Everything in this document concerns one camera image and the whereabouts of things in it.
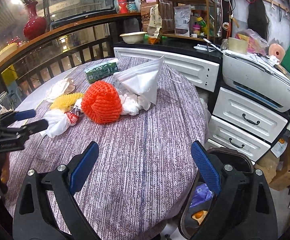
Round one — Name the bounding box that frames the silver foil pouch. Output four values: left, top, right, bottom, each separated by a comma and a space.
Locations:
174, 6, 192, 35

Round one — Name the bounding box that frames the large clear plastic bag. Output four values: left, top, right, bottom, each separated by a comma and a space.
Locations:
113, 54, 183, 111

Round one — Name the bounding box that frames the white printer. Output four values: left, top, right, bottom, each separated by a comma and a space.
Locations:
222, 50, 290, 113

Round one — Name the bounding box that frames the pink round gadget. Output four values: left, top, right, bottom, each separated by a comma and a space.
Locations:
269, 44, 286, 59

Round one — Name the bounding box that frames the cardboard box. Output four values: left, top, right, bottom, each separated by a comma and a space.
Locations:
254, 140, 290, 192

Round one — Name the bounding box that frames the purple plastic bag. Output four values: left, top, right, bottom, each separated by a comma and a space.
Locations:
189, 183, 214, 209

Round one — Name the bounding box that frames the beige paper bag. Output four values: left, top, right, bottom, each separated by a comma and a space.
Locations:
148, 4, 163, 37

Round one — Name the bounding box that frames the red vase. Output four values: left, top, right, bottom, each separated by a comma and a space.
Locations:
23, 1, 47, 41

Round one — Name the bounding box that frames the red canister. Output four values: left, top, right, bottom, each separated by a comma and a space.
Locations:
117, 0, 128, 14

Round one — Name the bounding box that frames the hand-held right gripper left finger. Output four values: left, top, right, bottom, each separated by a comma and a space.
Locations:
12, 141, 102, 240

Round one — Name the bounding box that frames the white paper wrapper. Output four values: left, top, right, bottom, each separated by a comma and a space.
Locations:
45, 77, 76, 102

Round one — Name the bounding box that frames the stack of papers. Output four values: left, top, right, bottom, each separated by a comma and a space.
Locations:
223, 49, 281, 68

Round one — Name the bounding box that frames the orange foam fruit net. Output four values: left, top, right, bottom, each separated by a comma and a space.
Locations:
81, 81, 123, 124

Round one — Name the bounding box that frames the clear glass jar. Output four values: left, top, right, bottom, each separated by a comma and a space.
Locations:
0, 91, 13, 113

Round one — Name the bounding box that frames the striped purple tablecloth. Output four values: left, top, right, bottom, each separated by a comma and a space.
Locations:
3, 56, 209, 240

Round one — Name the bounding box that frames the white bag with yellow print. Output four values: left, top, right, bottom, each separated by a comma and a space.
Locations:
271, 136, 288, 158

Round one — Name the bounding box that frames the yellow green bottle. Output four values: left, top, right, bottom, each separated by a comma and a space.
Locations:
196, 16, 210, 35

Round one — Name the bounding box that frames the red white snack wrapper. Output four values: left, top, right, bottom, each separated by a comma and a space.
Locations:
65, 105, 82, 125

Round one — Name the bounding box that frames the orange peel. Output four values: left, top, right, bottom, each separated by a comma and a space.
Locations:
191, 210, 208, 224

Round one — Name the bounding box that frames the brown trash bin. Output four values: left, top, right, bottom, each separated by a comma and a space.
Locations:
177, 148, 254, 240

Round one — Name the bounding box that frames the green tissue pack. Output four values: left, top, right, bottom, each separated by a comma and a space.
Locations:
84, 61, 120, 84

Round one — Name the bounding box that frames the black hair wig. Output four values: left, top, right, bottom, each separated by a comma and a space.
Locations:
246, 0, 269, 39

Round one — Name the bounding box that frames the long white drawer front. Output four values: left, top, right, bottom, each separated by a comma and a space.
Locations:
113, 47, 220, 92

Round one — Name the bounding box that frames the cream bowl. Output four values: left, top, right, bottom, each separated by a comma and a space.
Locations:
119, 32, 148, 44

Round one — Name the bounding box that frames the glass display cabinet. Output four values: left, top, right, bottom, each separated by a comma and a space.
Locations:
42, 0, 115, 22

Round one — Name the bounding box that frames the pink plastic bag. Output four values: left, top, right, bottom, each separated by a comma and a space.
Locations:
235, 29, 269, 55

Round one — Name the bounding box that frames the white drawer with black handle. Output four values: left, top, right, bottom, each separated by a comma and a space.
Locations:
207, 116, 272, 162
213, 87, 289, 137

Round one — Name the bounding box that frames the yellow foam fruit net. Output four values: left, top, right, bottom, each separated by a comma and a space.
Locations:
49, 92, 85, 110

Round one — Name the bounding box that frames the curved wooden counter railing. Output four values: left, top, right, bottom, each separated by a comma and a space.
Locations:
0, 12, 143, 80

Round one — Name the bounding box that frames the brown printed box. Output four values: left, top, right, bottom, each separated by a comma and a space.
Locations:
139, 0, 158, 32

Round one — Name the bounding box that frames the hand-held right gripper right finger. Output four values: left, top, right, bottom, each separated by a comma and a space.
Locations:
190, 140, 278, 240

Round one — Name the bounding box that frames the white tissue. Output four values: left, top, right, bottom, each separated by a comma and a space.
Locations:
120, 92, 152, 116

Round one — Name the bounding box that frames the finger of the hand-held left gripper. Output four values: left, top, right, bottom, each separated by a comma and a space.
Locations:
10, 119, 49, 140
0, 109, 36, 126

